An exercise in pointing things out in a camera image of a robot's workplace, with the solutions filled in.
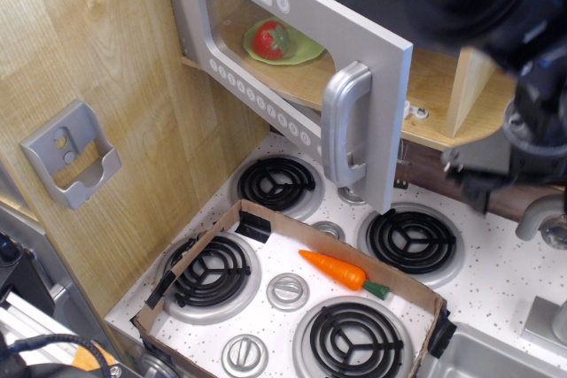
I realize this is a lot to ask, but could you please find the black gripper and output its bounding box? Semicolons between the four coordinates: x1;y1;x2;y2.
441;58;566;213

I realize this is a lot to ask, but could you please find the silver toy microwave door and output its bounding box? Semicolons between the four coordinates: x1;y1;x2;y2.
171;0;413;212

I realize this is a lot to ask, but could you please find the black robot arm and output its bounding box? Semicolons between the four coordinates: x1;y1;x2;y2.
335;0;566;212

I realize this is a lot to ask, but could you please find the wooden microwave shelf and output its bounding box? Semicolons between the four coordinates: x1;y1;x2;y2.
180;48;519;153

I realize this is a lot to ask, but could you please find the grey toy faucet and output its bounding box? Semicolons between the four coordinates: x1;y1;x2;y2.
516;194;566;251

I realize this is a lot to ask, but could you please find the hanging silver toy spatula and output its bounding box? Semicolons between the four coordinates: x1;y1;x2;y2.
393;139;411;189

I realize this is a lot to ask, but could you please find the back right black burner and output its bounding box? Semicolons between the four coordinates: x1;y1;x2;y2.
357;202;465;289

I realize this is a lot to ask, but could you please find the black burner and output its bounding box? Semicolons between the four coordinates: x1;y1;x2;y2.
357;202;465;289
164;233;261;325
229;155;324;221
291;296;414;378

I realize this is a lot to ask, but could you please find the back grey stove knob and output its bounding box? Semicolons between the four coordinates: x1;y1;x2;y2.
338;187;366;205

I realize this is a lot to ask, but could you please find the grey stove knob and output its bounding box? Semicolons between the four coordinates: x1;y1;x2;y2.
266;273;310;312
221;334;268;378
311;220;346;242
338;187;366;205

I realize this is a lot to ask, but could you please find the silver toy sink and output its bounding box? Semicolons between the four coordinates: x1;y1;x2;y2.
416;297;566;377

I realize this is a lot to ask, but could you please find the middle grey stove knob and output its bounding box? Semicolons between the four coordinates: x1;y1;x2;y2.
311;220;346;242

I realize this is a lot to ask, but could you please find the orange toy carrot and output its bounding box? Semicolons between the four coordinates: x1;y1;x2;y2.
299;250;390;300

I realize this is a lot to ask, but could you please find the back left black burner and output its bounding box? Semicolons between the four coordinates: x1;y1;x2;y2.
229;155;324;221

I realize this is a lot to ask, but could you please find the green toy plate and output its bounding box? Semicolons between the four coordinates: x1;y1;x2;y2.
243;17;325;66

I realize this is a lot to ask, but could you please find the front right black burner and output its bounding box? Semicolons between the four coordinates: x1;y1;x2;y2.
291;296;414;378

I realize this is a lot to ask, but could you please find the centre grey stove knob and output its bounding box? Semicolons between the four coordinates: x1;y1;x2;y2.
266;273;310;312

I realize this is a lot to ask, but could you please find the red toy strawberry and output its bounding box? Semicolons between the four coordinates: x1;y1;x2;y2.
251;20;290;60

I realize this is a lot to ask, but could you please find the front left black burner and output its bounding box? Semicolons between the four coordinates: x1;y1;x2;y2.
164;233;261;325

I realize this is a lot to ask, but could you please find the front grey stove knob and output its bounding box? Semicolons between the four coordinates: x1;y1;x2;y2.
221;334;268;378

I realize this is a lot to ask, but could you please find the brown cardboard frame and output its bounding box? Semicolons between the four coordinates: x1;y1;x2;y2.
132;201;448;377

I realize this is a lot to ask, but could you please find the grey wall phone holder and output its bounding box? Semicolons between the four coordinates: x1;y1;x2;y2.
19;99;121;210

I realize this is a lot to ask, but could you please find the black cable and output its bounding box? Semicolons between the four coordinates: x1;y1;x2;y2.
0;333;110;378

